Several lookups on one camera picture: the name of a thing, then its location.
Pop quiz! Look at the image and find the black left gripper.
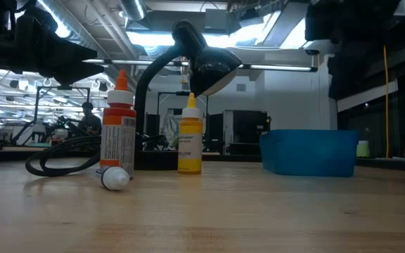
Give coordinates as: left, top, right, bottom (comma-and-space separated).
0, 13, 105, 86

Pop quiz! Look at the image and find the large orange food coloring bottle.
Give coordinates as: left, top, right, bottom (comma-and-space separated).
99, 69, 137, 178

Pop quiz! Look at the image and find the large yellow food coloring bottle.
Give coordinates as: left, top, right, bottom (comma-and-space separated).
176, 92, 204, 175

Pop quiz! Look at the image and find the person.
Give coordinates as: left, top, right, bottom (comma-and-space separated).
78, 101, 103, 137

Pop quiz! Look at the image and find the black desk lamp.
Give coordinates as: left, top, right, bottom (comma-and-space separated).
134, 19, 243, 171

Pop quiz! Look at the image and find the black computer cabinet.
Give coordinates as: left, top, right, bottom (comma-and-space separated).
223, 110, 272, 156

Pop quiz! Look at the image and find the rig light bar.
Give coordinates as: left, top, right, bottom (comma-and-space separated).
82, 58, 319, 73

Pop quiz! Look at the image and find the teal plastic bin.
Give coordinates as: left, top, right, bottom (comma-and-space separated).
259, 129, 361, 178

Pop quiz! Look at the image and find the pale green container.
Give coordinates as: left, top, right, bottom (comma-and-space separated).
356, 140, 371, 159

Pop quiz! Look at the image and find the black lamp cable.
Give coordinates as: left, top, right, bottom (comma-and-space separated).
25, 135, 170, 178

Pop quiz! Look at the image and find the black aluminium table frame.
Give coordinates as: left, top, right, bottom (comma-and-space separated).
0, 149, 405, 171

